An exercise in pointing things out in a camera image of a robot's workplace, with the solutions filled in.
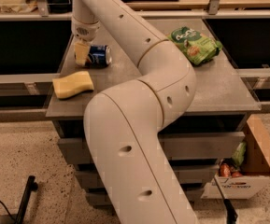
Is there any blue pepsi can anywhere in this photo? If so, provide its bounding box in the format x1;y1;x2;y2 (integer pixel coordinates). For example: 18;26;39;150
85;45;112;68

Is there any green snack bag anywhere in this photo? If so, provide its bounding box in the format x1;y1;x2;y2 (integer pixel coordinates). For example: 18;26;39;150
167;26;222;66

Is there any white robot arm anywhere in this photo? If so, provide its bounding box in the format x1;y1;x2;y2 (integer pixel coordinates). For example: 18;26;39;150
80;0;199;224

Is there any black stand leg right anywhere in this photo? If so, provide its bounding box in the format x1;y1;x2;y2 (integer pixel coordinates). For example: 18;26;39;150
214;177;238;224

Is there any yellow sponge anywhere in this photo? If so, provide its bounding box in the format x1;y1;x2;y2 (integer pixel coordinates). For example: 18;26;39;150
52;71;94;99

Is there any black stand leg left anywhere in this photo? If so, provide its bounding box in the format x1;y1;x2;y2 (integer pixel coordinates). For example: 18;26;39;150
15;175;38;224

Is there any cardboard box with snacks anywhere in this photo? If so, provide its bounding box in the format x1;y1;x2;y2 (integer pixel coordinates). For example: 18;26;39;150
201;115;270;200

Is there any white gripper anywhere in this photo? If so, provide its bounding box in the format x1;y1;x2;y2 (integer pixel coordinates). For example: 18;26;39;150
71;18;100;67

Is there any metal shelf rail frame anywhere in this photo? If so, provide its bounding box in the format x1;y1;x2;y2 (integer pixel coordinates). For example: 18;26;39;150
0;0;270;22

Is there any top grey drawer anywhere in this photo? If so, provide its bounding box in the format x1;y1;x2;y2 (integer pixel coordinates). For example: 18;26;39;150
58;132;245;164

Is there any middle grey drawer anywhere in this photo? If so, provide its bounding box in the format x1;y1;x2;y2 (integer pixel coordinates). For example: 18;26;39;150
75;165;219;190

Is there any grey drawer cabinet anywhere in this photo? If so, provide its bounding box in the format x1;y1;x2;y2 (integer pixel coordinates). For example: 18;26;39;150
45;18;262;207

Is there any black stand leg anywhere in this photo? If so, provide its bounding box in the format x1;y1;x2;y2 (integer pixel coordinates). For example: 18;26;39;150
214;177;238;224
15;175;38;224

